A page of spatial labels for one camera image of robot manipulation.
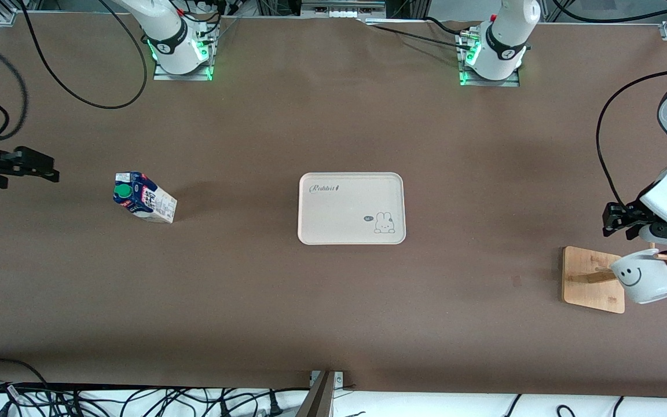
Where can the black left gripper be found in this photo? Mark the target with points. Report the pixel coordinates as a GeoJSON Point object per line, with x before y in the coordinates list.
{"type": "Point", "coordinates": [627, 213]}

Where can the blue white milk carton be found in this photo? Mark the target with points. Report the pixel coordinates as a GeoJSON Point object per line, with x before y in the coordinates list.
{"type": "Point", "coordinates": [154, 202]}

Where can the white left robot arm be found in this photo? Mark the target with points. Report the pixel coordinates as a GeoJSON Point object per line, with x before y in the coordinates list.
{"type": "Point", "coordinates": [504, 40]}

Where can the wooden cup hanging rack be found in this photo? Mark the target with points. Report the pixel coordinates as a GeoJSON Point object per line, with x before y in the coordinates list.
{"type": "Point", "coordinates": [585, 289]}

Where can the white bench sheet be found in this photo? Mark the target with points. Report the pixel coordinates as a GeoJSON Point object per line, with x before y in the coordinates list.
{"type": "Point", "coordinates": [426, 405]}

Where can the beige rabbit print tray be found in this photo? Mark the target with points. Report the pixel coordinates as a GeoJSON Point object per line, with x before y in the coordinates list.
{"type": "Point", "coordinates": [345, 202]}

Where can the grey power strip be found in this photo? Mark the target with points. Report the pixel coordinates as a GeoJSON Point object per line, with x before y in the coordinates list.
{"type": "Point", "coordinates": [342, 8]}

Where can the aluminium frame profile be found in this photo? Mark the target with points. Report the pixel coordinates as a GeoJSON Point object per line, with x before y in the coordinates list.
{"type": "Point", "coordinates": [4, 13]}

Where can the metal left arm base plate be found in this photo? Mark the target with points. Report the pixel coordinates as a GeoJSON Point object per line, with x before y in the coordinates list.
{"type": "Point", "coordinates": [513, 81]}

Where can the aluminium camera post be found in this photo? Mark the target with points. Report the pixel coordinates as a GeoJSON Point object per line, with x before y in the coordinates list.
{"type": "Point", "coordinates": [319, 399]}

